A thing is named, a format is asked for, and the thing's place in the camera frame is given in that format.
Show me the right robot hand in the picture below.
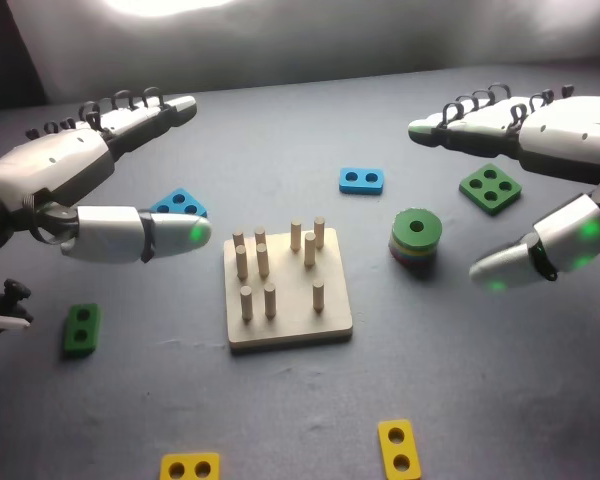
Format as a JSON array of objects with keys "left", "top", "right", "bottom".
[{"left": 407, "top": 83, "right": 600, "bottom": 294}]

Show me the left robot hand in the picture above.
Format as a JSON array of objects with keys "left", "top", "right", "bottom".
[{"left": 0, "top": 87, "right": 214, "bottom": 265}]

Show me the green round block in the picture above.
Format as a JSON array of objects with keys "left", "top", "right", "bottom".
[{"left": 388, "top": 207, "right": 444, "bottom": 277}]

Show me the green four-hole square block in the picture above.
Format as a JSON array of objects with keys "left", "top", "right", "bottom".
[{"left": 458, "top": 163, "right": 524, "bottom": 216}]

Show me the blue triangular block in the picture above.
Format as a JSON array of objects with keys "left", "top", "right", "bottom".
[{"left": 149, "top": 187, "right": 209, "bottom": 219}]

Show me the green two-hole block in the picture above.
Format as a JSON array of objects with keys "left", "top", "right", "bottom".
[{"left": 62, "top": 302, "right": 102, "bottom": 359}]

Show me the blue two-hole block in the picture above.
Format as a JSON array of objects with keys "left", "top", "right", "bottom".
[{"left": 338, "top": 167, "right": 385, "bottom": 196}]

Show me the wooden peg board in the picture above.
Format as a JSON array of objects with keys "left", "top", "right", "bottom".
[{"left": 223, "top": 215, "right": 356, "bottom": 355}]

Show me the yellow two-hole block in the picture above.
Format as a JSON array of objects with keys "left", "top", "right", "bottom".
[
  {"left": 159, "top": 452, "right": 221, "bottom": 480},
  {"left": 377, "top": 418, "right": 423, "bottom": 480}
]

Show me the white backdrop cloth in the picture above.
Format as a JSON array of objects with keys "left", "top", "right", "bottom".
[{"left": 4, "top": 0, "right": 600, "bottom": 106}]

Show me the grey table cloth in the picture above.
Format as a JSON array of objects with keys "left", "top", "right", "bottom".
[{"left": 0, "top": 59, "right": 600, "bottom": 480}]

